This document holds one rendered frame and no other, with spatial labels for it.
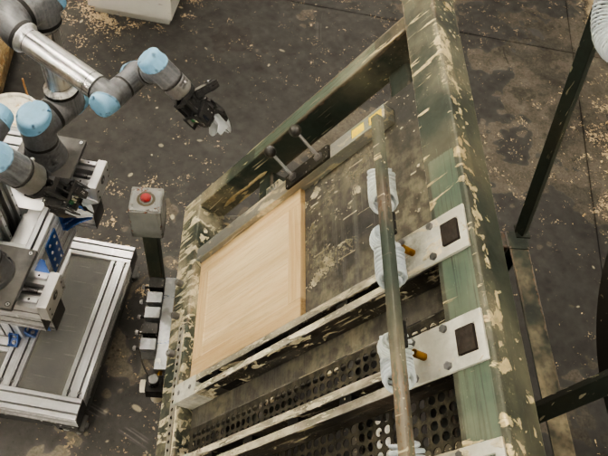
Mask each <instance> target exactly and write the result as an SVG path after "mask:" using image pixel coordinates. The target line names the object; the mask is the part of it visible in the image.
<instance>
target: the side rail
mask: <svg viewBox="0 0 608 456"><path fill-rule="evenodd" d="M407 62H408V63H410V57H409V51H408V43H407V37H406V31H405V23H404V17H402V18H401V19H400V20H399V21H398V22H397V23H396V24H394V25H393V26H392V27H391V28H390V29H389V30H387V31H386V32H385V33H384V34H383V35H382V36H381V37H379V38H378V39H377V40H376V41H375V42H374V43H372V44H371V45H370V46H369V47H368V48H367V49H366V50H364V51H363V52H362V53H361V54H360V55H359V56H357V57H356V58H355V59H354V60H353V61H352V62H351V63H349V64H348V66H347V67H346V68H345V69H343V70H342V71H341V72H340V73H339V74H338V75H336V76H335V77H334V78H333V79H332V80H331V81H330V82H328V83H327V84H326V85H325V86H324V87H323V88H322V89H320V90H319V91H318V92H317V93H316V94H315V95H313V96H312V97H311V98H310V99H309V100H308V101H306V102H305V103H304V104H303V105H302V106H301V107H300V108H298V109H297V110H296V111H295V112H294V113H293V114H291V115H290V116H289V117H288V118H287V119H286V120H285V121H283V122H282V123H281V124H280V125H279V126H278V127H277V128H275V129H274V130H273V131H272V132H271V133H270V134H269V135H268V136H267V137H266V138H265V139H264V140H262V141H261V142H260V143H259V144H258V145H257V146H256V147H254V148H253V149H252V150H251V151H250V152H249V153H247V154H246V155H245V156H244V157H243V158H242V159H241V160H239V161H238V162H237V163H236V164H235V165H234V166H232V167H231V168H230V169H229V170H228V171H227V172H226V173H224V174H223V175H222V176H221V177H220V178H219V179H217V180H216V181H215V182H214V183H213V184H212V185H210V186H209V187H208V188H207V189H206V190H205V191H204V192H202V194H201V203H200V205H201V206H203V207H205V208H207V209H209V210H211V211H213V212H215V213H218V214H220V215H223V216H225V215H226V214H227V213H229V212H230V211H231V210H232V209H233V208H234V207H235V206H236V205H238V204H239V203H240V202H242V201H243V200H244V199H245V198H247V197H248V196H249V195H251V194H252V193H253V192H254V191H255V190H257V189H258V188H259V187H260V181H261V180H262V179H263V178H264V177H265V176H267V175H268V174H269V173H271V172H273V173H275V174H277V173H278V172H280V171H281V169H282V168H283V167H282V166H281V165H280V164H279V163H278V162H277V161H276V160H275V159H274V157H272V158H268V157H266V156H265V155H264V149H265V148H266V147H267V146H274V147H275V148H276V150H277V153H276V156H277V157H278V159H279V160H280V161H281V162H282V163H283V164H284V165H285V166H286V165H287V164H289V163H290V162H291V161H292V160H294V159H295V158H296V157H298V156H299V155H300V154H301V153H303V152H304V151H305V150H306V149H308V147H307V146H306V145H305V144H304V143H303V141H302V140H301V139H300V138H299V137H296V138H294V137H292V136H291V135H290V133H289V128H290V126H291V125H293V124H297V125H299V126H300V127H301V134H300V135H301V136H302V137H304V138H305V139H306V140H307V141H308V143H309V144H310V145H311V146H312V145H313V144H314V143H315V142H316V141H318V140H319V139H320V138H322V137H323V136H324V135H325V134H327V133H328V132H329V131H330V130H331V129H332V128H333V127H335V126H336V125H337V124H338V123H340V122H341V121H342V120H343V119H345V118H346V117H347V116H348V115H350V114H351V113H352V112H353V111H355V110H356V109H357V108H359V107H360V106H361V105H362V104H364V103H365V102H366V101H367V100H369V99H370V98H371V97H373V96H374V95H375V94H376V93H377V92H378V91H380V90H381V89H382V88H383V87H384V86H385V85H387V84H388V83H389V82H390V81H389V76H390V75H391V74H392V73H393V72H395V71H396V70H397V69H398V68H400V67H401V66H402V65H403V64H405V63H407ZM410 64H411V63H410Z"/></svg>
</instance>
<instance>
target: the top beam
mask: <svg viewBox="0 0 608 456"><path fill-rule="evenodd" d="M402 4H403V11H404V23H405V31H406V37H407V43H408V51H409V57H410V63H411V71H412V77H413V90H414V97H415V103H416V110H417V117H418V123H419V130H420V137H421V143H422V151H423V162H424V170H425V176H426V183H427V190H428V196H429V203H430V210H431V217H432V221H433V220H434V219H436V218H438V217H439V216H441V215H442V214H445V213H446V212H448V211H450V210H451V209H452V208H454V207H456V206H458V205H459V204H464V208H465V214H466V219H467V225H468V230H469V235H470V246H469V247H468V248H466V249H464V250H462V251H461V252H458V253H456V254H454V255H452V256H451V257H449V258H447V259H445V260H443V261H440V262H439V263H438V270H439V276H440V283H441V290H442V303H443V309H444V316H445V322H448V321H450V320H452V319H454V318H457V317H458V316H461V315H463V314H465V313H467V312H469V311H472V310H474V309H477V308H482V313H483V318H484V324H485V329H486V334H487V340H488V345H489V355H490V359H489V360H486V361H484V362H482V363H479V364H477V365H475V366H471V367H468V368H466V369H463V370H461V371H458V372H456V373H453V374H452V375H453V383H454V389H455V395H456V403H457V409H458V415H459V423H460V429H461V442H462V448H463V447H467V446H470V445H472V444H475V443H478V442H484V441H487V440H490V439H494V438H498V437H500V436H502V437H504V439H505V444H506V450H507V455H508V456H546V452H545V447H544V443H543V438H542V433H541V429H540V425H539V420H538V416H537V408H536V403H535V398H534V394H533V390H532V385H531V381H530V376H529V372H528V367H527V359H526V355H525V350H524V346H523V341H522V336H521V332H520V327H519V323H518V315H517V311H516V306H515V301H514V297H513V292H512V288H511V283H510V279H509V275H508V266H507V262H506V257H505V253H504V248H503V244H502V240H501V235H500V230H499V222H498V217H497V213H496V209H495V205H494V200H493V195H492V191H491V186H490V181H489V173H488V169H487V165H486V160H485V156H484V151H483V146H482V142H481V137H480V130H479V125H478V121H477V116H476V111H475V107H474V102H473V98H472V94H471V89H470V81H469V76H468V72H467V67H466V63H465V59H464V54H463V50H462V45H461V37H460V32H459V27H458V24H457V19H456V14H455V10H454V5H453V1H452V0H402Z"/></svg>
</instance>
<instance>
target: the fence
mask: <svg viewBox="0 0 608 456"><path fill-rule="evenodd" d="M380 109H381V110H382V117H383V119H384V128H385V130H386V129H388V128H389V127H391V126H392V125H393V124H394V110H393V109H391V108H389V107H388V106H386V105H385V104H382V105H381V106H380V107H379V108H377V109H376V110H374V111H373V112H372V113H371V114H369V115H368V116H367V117H366V118H364V119H363V120H361V121H360V122H359V123H358V124H356V125H355V126H354V127H353V128H351V129H350V130H349V131H348V132H347V133H346V134H344V135H343V136H342V137H341V138H339V139H338V140H336V141H335V142H334V143H333V144H331V145H330V159H329V160H327V161H326V162H325V163H323V164H322V165H321V166H319V167H318V168H317V169H315V170H314V171H313V172H311V173H310V174H309V175H307V176H306V177H304V178H303V179H302V180H301V181H299V182H298V183H297V184H295V185H294V186H293V187H292V188H291V189H289V190H287V189H286V180H285V181H284V182H283V183H282V184H280V185H279V186H277V187H276V188H275V189H274V190H272V191H271V192H270V193H268V194H267V195H266V196H264V197H263V198H262V199H261V200H260V201H259V202H258V203H256V204H255V205H254V206H252V207H251V208H250V209H249V210H247V211H246V212H245V213H243V214H242V215H241V216H239V217H238V218H237V219H236V220H234V221H233V222H232V223H230V224H229V225H228V226H226V227H225V228H224V229H223V230H221V231H220V232H219V233H218V234H216V235H215V236H214V237H213V238H212V239H210V240H209V241H208V242H206V243H205V244H204V245H203V246H201V247H200V248H199V249H198V250H197V258H196V260H197V261H199V262H203V261H205V260H206V259H207V258H209V257H210V256H211V255H213V254H214V253H215V252H217V251H218V250H220V249H221V248H222V247H224V245H225V244H227V243H228V242H230V241H231V240H232V239H234V238H235V237H236V236H238V235H239V234H240V233H242V232H243V231H245V230H246V229H247V228H249V227H250V226H251V225H253V224H254V223H255V222H257V221H258V220H259V219H261V218H262V217H263V216H264V215H265V214H267V213H268V212H269V211H271V210H272V209H273V208H275V207H276V206H277V205H279V204H280V203H282V202H283V201H284V200H286V199H287V198H288V197H290V196H291V195H293V194H294V193H295V192H297V191H298V190H299V189H300V188H301V189H303V190H306V189H307V188H309V187H310V186H311V185H313V184H314V183H316V182H317V181H318V180H319V179H320V178H322V177H323V176H325V175H326V174H327V173H329V172H330V171H331V170H333V169H334V168H335V167H337V166H338V165H340V164H341V163H342V162H344V161H345V160H346V159H348V158H349V157H351V156H352V155H353V154H355V153H356V152H357V151H358V150H359V149H360V148H362V147H363V146H365V145H366V144H367V143H369V142H370V141H371V140H373V139H372V128H371V125H370V126H369V118H370V117H371V116H372V115H374V114H375V113H376V112H377V111H378V110H380ZM363 122H364V130H363V131H362V132H360V133H359V134H358V135H357V136H355V137H354V138H352V130H354V129H355V128H357V127H358V126H359V125H360V124H362V123H363Z"/></svg>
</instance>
